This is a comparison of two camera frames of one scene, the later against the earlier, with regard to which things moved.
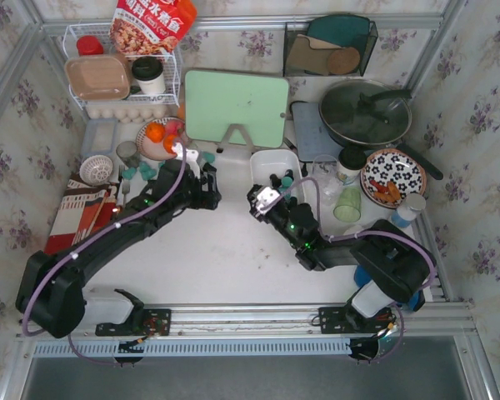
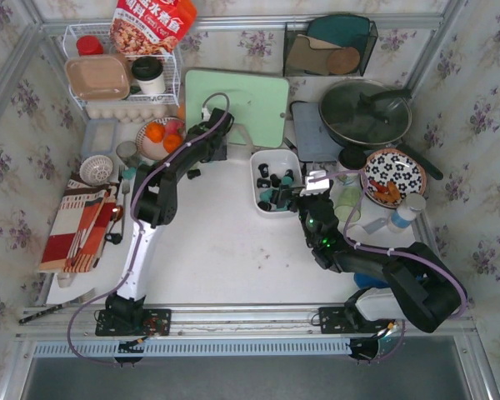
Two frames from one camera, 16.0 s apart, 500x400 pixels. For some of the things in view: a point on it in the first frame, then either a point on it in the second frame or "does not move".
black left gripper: [208, 188] -> [218, 126]
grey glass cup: [127, 151] does not move
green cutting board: [217, 100] does not move
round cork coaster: [342, 61] does not move
